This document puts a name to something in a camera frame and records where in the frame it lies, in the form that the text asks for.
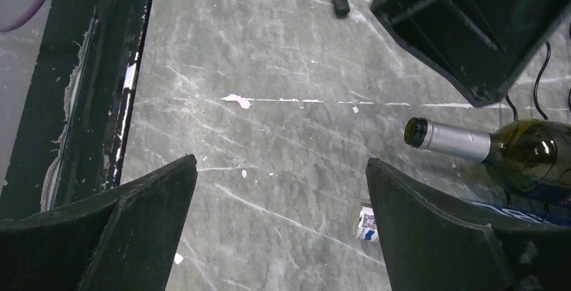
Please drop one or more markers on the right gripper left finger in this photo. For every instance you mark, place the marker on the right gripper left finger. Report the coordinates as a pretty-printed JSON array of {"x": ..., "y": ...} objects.
[{"x": 122, "y": 239}]

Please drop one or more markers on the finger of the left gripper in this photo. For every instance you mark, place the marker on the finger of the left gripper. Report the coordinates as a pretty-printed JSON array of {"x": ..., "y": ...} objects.
[{"x": 480, "y": 46}]

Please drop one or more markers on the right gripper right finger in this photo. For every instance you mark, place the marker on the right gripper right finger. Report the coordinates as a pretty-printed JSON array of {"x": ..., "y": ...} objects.
[{"x": 431, "y": 240}]

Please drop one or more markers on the bottle silver cap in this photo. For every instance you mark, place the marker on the bottle silver cap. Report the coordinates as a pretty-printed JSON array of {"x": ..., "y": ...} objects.
[{"x": 529, "y": 158}]

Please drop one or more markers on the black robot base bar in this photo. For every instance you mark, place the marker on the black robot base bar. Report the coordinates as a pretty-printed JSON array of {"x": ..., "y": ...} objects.
[{"x": 71, "y": 142}]

